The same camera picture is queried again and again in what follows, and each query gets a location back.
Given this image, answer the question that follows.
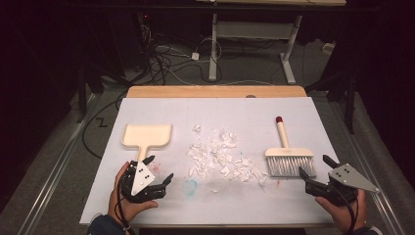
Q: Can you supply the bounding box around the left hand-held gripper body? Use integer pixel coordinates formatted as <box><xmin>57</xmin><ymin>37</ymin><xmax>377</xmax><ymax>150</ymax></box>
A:
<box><xmin>120</xmin><ymin>160</ymin><xmax>167</xmax><ymax>205</ymax></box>

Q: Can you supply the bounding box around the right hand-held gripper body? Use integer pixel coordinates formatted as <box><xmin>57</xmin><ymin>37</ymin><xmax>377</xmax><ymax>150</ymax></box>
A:
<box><xmin>304</xmin><ymin>163</ymin><xmax>381</xmax><ymax>208</ymax></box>

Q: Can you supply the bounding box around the cream dustpan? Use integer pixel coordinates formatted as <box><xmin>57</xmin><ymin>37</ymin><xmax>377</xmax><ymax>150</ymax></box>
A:
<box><xmin>120</xmin><ymin>122</ymin><xmax>173</xmax><ymax>164</ymax></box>

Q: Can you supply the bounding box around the cream brush with grey bristles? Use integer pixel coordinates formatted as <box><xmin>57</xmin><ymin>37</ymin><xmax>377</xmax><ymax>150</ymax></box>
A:
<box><xmin>264</xmin><ymin>116</ymin><xmax>317</xmax><ymax>178</ymax></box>

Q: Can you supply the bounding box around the pile of white paper scraps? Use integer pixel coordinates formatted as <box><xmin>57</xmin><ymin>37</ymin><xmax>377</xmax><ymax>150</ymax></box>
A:
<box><xmin>187</xmin><ymin>122</ymin><xmax>270</xmax><ymax>194</ymax></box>

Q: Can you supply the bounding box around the person's left hand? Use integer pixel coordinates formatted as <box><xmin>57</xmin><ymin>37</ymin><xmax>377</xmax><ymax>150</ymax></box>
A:
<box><xmin>107</xmin><ymin>161</ymin><xmax>160</xmax><ymax>226</ymax></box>

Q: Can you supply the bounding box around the person's right hand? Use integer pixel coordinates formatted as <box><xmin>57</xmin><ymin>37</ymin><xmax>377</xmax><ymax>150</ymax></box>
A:
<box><xmin>314</xmin><ymin>189</ymin><xmax>368</xmax><ymax>235</ymax></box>

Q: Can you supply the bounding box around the black metal stand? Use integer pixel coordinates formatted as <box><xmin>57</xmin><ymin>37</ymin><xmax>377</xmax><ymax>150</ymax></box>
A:
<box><xmin>306</xmin><ymin>62</ymin><xmax>358</xmax><ymax>135</ymax></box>
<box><xmin>75</xmin><ymin>65</ymin><xmax>106</xmax><ymax>124</ymax></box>

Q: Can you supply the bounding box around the dark equipment with red light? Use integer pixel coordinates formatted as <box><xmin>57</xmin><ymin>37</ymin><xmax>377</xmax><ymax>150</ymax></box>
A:
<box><xmin>135</xmin><ymin>11</ymin><xmax>155</xmax><ymax>37</ymax></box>

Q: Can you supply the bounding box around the left hand-held gripper black cable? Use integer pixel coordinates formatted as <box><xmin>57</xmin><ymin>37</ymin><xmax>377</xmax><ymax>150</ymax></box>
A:
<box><xmin>116</xmin><ymin>169</ymin><xmax>135</xmax><ymax>235</ymax></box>

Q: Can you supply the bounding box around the hand-held gripper black cable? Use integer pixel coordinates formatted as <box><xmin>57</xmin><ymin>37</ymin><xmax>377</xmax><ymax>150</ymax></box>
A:
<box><xmin>116</xmin><ymin>169</ymin><xmax>135</xmax><ymax>235</ymax></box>
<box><xmin>332</xmin><ymin>185</ymin><xmax>360</xmax><ymax>235</ymax></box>

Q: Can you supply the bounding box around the right hand-held gripper black cable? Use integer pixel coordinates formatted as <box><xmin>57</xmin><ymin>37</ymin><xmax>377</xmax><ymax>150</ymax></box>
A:
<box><xmin>332</xmin><ymin>185</ymin><xmax>360</xmax><ymax>235</ymax></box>

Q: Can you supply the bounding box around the metal floor rail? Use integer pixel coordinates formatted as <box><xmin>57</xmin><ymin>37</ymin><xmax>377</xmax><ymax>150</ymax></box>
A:
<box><xmin>339</xmin><ymin>130</ymin><xmax>407</xmax><ymax>235</ymax></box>
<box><xmin>18</xmin><ymin>94</ymin><xmax>101</xmax><ymax>235</ymax></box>

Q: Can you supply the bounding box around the long black floor cable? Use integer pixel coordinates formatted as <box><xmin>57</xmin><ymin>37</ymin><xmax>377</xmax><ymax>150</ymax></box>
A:
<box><xmin>81</xmin><ymin>92</ymin><xmax>129</xmax><ymax>161</ymax></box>

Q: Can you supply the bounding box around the tangle of black cables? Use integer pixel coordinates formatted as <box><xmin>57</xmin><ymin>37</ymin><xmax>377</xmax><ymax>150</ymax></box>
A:
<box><xmin>130</xmin><ymin>23</ymin><xmax>223</xmax><ymax>86</ymax></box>

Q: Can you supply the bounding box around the thin white floor cable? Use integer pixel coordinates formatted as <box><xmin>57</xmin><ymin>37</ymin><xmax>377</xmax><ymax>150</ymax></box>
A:
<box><xmin>164</xmin><ymin>67</ymin><xmax>275</xmax><ymax>87</ymax></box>

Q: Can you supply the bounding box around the white metal frame desk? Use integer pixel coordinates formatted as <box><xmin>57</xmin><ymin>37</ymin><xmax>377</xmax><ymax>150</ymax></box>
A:
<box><xmin>195</xmin><ymin>0</ymin><xmax>347</xmax><ymax>85</ymax></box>

